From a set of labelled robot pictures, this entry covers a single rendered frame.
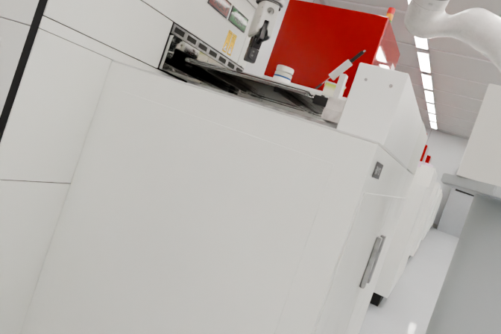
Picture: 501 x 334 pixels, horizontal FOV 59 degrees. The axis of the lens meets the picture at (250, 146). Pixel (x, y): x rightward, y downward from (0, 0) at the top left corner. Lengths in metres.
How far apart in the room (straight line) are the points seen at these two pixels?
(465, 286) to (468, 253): 0.07
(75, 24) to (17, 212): 0.40
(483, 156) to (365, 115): 0.26
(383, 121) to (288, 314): 0.39
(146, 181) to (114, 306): 0.27
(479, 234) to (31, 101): 0.93
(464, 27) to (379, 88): 0.57
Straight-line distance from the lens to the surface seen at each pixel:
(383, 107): 0.86
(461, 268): 1.03
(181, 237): 0.91
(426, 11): 1.43
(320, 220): 0.80
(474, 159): 0.99
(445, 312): 1.05
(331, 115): 1.05
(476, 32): 1.38
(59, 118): 1.02
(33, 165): 1.02
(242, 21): 1.51
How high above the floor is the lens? 0.76
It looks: 1 degrees down
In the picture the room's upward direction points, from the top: 19 degrees clockwise
